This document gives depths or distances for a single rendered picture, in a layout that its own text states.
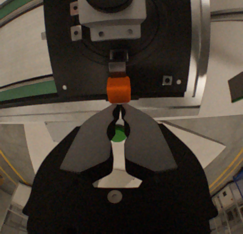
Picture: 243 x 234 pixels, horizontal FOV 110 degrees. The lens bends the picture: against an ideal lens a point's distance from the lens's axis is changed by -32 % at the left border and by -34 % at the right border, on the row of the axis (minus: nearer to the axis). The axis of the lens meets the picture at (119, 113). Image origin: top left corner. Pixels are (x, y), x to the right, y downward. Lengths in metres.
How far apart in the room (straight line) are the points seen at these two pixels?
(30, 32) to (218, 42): 0.48
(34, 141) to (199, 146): 0.70
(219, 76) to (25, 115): 0.55
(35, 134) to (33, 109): 0.25
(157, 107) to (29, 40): 0.32
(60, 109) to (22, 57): 0.17
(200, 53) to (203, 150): 0.46
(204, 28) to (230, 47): 0.20
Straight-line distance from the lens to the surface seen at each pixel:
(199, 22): 0.26
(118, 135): 0.27
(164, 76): 0.21
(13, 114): 0.39
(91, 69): 0.21
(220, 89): 0.45
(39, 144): 0.58
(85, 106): 0.25
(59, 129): 0.31
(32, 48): 0.32
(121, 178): 0.56
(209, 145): 0.61
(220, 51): 0.42
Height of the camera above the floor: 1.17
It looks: 58 degrees down
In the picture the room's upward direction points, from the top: 178 degrees counter-clockwise
